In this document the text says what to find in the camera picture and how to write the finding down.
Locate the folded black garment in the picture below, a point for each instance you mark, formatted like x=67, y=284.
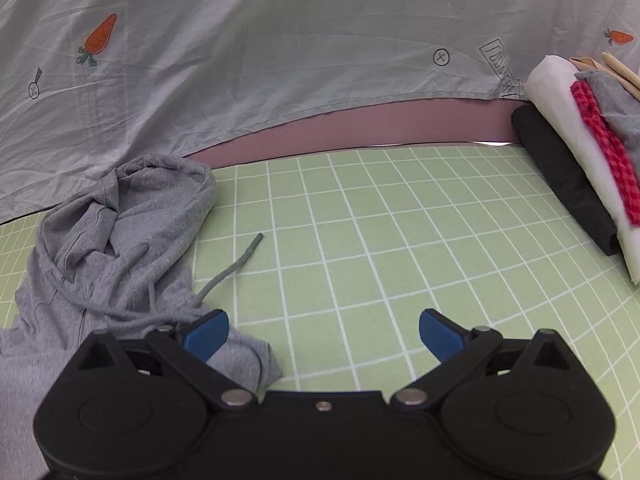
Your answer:
x=565, y=177

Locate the grey printed backdrop sheet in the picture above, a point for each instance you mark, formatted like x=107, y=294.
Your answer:
x=87, y=85

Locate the folded red plaid garment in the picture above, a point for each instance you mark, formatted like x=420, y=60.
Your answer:
x=611, y=147

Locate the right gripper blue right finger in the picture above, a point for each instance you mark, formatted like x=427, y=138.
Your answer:
x=460, y=353

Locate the folded grey garment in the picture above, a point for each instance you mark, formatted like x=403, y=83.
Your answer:
x=619, y=108

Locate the green grid cutting mat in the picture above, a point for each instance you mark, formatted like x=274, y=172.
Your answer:
x=331, y=259

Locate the folded beige garment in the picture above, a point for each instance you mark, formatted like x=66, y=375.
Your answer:
x=614, y=68

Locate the folded white garment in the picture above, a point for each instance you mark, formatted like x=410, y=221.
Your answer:
x=548, y=87

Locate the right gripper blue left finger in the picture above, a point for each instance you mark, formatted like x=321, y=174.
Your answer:
x=185, y=352

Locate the grey zip hoodie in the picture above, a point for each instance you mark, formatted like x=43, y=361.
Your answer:
x=81, y=392

